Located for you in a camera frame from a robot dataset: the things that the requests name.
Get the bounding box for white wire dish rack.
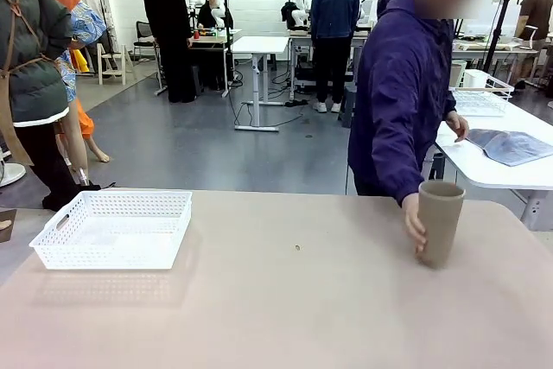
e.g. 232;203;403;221
448;77;515;118

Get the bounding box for person's left hand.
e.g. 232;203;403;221
444;109;470;143

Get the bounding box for person in brown shirt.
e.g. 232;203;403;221
513;0;553;85

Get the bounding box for grey stool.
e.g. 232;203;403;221
338;86;359;129

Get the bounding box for black chair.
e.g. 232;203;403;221
132;21;157;59

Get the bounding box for white fan base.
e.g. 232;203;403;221
0;150;27;188

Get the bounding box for white container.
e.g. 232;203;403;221
462;69;489;89

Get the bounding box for person's right hand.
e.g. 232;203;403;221
404;192;429;256

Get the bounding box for person in black clothes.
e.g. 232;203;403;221
143;0;198;105

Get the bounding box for wooden top desk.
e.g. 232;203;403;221
189;29;243;98

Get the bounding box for seated person in black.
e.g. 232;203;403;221
197;0;234;31

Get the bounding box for long grey desk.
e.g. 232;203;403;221
288;29;372;100

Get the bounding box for person in blue jacket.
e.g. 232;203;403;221
309;0;360;114

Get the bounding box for person in purple jacket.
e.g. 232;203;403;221
347;0;493;208

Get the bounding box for black tripod stand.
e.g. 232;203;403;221
481;0;526;74

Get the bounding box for mannequin green puffer brown apron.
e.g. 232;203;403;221
0;0;83;211

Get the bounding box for white height-adjustable desk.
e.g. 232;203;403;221
232;35;291;132

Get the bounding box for mannequin orange and blue clothes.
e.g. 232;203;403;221
19;0;111;163

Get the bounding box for blue grey cloth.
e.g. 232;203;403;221
465;128;553;168

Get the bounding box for wooden step stool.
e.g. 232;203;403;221
95;42;137;86

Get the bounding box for person's right forearm purple sleeve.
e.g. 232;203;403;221
375;126;427;208

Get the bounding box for person's left forearm purple sleeve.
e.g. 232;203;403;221
441;83;458;116

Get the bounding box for white perforated plastic basket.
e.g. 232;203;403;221
29;190;194;270

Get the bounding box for white table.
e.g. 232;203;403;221
434;99;553;232

